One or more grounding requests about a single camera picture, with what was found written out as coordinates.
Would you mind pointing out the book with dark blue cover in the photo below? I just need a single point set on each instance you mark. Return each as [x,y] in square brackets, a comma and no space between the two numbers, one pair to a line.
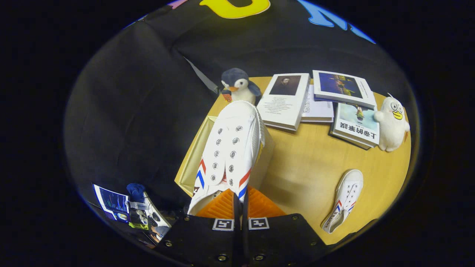
[341,87]

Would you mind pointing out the blue cloth object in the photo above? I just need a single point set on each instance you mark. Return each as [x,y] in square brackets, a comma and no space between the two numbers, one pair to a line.
[135,191]

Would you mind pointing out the plain white book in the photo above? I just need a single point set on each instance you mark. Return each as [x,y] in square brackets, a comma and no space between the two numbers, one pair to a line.
[319,109]

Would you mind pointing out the book with light blue cover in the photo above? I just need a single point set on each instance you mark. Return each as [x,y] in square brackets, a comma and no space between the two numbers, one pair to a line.
[358,126]

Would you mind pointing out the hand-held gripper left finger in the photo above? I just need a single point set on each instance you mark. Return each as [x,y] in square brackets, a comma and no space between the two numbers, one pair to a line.
[200,241]

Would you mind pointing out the beige fabric storage box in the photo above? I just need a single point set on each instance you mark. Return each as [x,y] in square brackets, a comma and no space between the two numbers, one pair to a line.
[193,163]

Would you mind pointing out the white duck plush toy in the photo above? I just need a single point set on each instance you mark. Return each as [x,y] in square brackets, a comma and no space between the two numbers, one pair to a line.
[391,126]

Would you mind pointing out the white and black equipment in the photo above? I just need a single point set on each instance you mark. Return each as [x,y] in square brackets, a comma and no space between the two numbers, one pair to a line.
[152,218]

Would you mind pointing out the computer screen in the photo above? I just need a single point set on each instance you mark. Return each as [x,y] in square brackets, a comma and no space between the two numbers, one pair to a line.
[111,202]

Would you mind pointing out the white canvas shoe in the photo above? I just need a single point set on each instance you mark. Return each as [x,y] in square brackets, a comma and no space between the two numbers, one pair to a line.
[233,129]
[347,193]

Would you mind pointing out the white book with portrait cover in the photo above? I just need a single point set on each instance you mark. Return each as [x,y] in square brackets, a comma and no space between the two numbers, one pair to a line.
[282,107]

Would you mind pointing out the blue penguin plush toy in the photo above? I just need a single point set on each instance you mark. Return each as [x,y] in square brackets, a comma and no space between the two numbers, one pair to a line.
[239,89]

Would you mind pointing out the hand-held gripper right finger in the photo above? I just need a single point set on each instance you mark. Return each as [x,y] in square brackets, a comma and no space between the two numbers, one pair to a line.
[282,237]

